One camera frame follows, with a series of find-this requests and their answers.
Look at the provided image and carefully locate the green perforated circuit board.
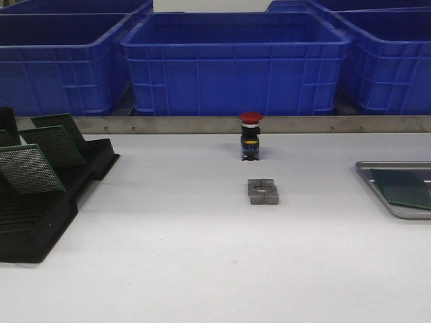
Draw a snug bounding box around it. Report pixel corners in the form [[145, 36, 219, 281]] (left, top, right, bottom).
[[20, 125, 86, 167], [1, 144, 66, 194], [371, 169, 430, 210], [30, 113, 89, 151]]

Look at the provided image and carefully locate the silver metal tray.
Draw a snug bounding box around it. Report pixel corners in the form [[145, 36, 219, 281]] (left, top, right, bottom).
[[356, 161, 430, 220]]

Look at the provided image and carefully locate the black circuit board rack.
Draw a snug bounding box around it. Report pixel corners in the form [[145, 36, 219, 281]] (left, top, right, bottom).
[[1, 107, 119, 263]]

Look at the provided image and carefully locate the red emergency stop button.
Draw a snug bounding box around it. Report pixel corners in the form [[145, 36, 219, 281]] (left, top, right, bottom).
[[239, 112, 263, 161]]

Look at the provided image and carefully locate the grey metal clamp block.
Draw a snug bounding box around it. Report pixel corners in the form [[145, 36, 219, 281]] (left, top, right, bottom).
[[247, 178, 279, 205]]

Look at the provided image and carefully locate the centre blue plastic crate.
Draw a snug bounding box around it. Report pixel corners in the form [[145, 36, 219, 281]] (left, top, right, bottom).
[[121, 12, 350, 116]]

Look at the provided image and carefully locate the blue plastic crate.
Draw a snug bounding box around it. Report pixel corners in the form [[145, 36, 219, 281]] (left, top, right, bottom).
[[333, 9, 430, 115], [1, 13, 133, 116], [121, 12, 350, 116]]

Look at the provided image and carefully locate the far right blue crate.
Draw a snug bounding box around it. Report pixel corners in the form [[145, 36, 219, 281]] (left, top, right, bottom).
[[266, 0, 430, 13]]

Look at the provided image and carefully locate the left blue plastic crate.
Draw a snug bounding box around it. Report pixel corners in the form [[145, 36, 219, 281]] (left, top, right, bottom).
[[1, 13, 133, 116]]

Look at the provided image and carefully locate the right blue plastic crate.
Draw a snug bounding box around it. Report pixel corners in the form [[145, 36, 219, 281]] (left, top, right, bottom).
[[333, 9, 430, 115]]

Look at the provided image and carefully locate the far left blue crate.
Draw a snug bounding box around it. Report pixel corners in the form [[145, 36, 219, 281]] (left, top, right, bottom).
[[1, 0, 154, 22]]

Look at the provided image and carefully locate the metal table edge rail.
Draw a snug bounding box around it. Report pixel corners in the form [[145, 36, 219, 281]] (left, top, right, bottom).
[[74, 116, 430, 135]]

